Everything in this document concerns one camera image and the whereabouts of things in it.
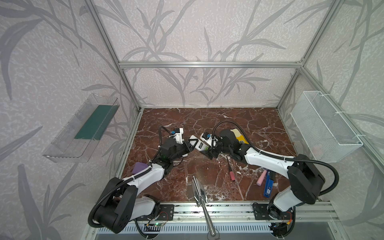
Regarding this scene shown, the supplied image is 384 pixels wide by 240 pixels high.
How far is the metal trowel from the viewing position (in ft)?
2.27

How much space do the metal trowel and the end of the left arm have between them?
0.68ft

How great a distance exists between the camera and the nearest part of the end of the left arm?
2.14 feet
